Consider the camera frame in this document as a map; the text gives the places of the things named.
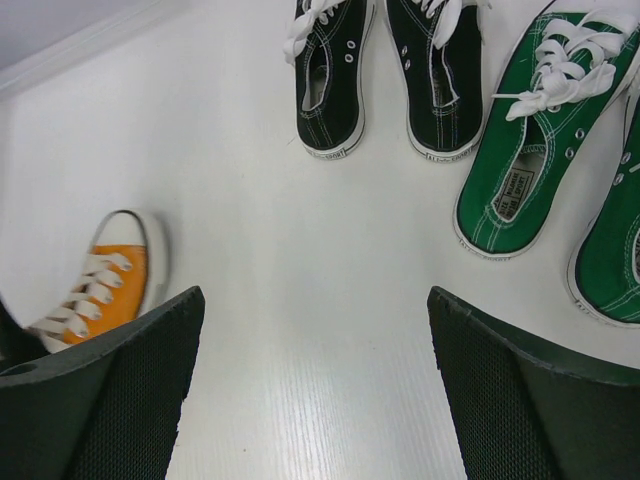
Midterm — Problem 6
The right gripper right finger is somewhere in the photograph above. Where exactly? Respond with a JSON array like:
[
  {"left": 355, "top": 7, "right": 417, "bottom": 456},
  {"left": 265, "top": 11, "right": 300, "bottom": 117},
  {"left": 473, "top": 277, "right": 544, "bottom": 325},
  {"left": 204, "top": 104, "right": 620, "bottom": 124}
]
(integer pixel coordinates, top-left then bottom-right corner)
[{"left": 427, "top": 286, "right": 639, "bottom": 479}]

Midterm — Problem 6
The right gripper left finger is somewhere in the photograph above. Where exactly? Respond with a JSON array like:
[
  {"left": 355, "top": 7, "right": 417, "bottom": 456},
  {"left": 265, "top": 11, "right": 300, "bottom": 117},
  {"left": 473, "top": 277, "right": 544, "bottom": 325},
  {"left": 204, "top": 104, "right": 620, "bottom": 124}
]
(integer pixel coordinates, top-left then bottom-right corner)
[{"left": 1, "top": 286, "right": 205, "bottom": 479}]

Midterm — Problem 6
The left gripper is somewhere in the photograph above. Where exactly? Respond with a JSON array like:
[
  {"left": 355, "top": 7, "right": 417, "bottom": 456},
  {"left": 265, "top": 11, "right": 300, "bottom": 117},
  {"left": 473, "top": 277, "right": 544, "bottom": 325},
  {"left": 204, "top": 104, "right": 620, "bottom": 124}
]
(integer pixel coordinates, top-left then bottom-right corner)
[{"left": 0, "top": 303, "right": 49, "bottom": 372}]

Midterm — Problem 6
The orange sneaker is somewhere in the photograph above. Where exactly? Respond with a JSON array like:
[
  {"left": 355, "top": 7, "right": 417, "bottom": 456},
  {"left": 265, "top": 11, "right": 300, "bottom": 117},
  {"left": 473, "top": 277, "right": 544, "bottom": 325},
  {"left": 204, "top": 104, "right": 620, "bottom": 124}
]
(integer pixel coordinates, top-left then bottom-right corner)
[{"left": 27, "top": 210, "right": 169, "bottom": 353}]

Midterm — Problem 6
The green sneaker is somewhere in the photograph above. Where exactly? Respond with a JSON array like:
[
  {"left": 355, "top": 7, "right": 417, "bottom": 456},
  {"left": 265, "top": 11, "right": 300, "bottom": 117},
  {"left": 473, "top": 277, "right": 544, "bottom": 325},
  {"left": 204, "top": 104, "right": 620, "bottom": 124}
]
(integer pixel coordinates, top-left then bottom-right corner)
[
  {"left": 566, "top": 87, "right": 639, "bottom": 328},
  {"left": 453, "top": 1, "right": 639, "bottom": 260}
]

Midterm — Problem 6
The black sneaker back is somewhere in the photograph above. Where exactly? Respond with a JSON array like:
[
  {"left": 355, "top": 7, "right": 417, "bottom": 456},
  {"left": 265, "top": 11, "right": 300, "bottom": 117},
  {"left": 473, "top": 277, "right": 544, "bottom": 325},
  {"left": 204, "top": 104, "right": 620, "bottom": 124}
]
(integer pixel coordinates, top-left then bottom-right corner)
[{"left": 384, "top": 0, "right": 492, "bottom": 163}]

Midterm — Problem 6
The black sneaker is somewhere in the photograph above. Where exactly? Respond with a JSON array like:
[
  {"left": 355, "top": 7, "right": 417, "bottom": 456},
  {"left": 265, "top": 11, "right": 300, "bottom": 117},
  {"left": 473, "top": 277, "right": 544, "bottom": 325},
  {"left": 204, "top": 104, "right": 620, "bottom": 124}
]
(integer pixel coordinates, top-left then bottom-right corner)
[
  {"left": 384, "top": 0, "right": 492, "bottom": 163},
  {"left": 283, "top": 0, "right": 376, "bottom": 160}
]

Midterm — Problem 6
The black sneaker front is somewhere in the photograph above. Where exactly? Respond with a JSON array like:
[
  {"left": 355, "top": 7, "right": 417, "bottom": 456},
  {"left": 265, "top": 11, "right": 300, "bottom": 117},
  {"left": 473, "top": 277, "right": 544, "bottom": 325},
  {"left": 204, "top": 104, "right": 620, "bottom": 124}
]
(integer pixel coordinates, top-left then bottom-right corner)
[{"left": 283, "top": 0, "right": 376, "bottom": 160}]

